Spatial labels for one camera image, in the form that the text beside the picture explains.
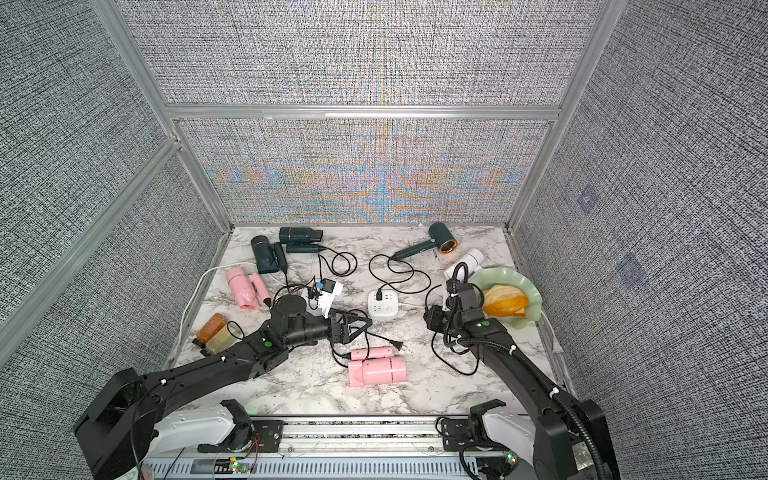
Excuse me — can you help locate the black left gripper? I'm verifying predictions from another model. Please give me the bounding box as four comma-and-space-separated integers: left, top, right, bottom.
284, 308, 372, 351

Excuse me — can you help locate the black cable of green dryer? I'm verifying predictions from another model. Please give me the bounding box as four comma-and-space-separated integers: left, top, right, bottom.
367, 253, 433, 301

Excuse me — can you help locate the black cable of pink dryer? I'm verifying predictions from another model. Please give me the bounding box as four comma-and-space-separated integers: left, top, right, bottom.
328, 308, 404, 368

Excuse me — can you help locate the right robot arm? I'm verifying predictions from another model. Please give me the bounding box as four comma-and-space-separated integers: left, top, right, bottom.
424, 280, 621, 479

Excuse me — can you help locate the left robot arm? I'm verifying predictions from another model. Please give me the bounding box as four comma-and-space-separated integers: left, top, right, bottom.
73, 295, 372, 479

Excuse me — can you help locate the right white power strip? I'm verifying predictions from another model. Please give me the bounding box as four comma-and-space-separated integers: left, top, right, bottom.
368, 289, 399, 321

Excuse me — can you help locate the pink folded hair dryer front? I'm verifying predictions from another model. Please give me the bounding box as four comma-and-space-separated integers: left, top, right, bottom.
347, 347, 407, 387

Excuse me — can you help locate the bread roll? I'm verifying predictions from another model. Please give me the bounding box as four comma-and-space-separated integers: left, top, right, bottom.
483, 285, 529, 317

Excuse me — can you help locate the white hair dryer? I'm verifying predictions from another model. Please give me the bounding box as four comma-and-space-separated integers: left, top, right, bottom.
444, 248, 485, 280

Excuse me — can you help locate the light green scalloped plate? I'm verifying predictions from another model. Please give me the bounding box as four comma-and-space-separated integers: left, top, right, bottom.
469, 267, 542, 329

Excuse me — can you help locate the green hair dryer orange nozzle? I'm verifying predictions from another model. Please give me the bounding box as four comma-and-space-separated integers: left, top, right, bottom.
391, 222, 458, 261

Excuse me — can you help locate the dark green hair dryer back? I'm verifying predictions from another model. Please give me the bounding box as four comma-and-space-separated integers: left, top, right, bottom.
279, 227, 323, 254

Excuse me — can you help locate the dark green hair dryer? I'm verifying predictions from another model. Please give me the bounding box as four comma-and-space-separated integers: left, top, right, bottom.
279, 227, 323, 254
250, 235, 288, 274

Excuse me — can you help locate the dark green hair dryer left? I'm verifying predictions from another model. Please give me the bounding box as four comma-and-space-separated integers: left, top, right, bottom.
250, 235, 288, 274

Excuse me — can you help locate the pink hair dryer left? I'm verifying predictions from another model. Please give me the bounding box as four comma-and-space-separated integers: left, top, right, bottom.
225, 267, 273, 311

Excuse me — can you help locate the brown spice jar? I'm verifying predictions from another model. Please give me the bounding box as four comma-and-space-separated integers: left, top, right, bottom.
195, 313, 227, 346

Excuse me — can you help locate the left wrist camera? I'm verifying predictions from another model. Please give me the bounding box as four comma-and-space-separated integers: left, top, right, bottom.
316, 279, 343, 318

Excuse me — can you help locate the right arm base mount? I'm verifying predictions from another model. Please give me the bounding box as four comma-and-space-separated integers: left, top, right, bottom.
435, 399, 506, 479

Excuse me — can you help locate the white power strip cable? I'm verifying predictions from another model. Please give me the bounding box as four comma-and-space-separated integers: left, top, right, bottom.
170, 263, 283, 361

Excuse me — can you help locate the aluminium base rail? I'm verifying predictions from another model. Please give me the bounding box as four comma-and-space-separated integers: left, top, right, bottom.
143, 413, 541, 480

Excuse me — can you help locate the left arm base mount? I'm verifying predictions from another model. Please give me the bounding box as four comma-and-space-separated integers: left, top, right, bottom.
197, 399, 285, 455

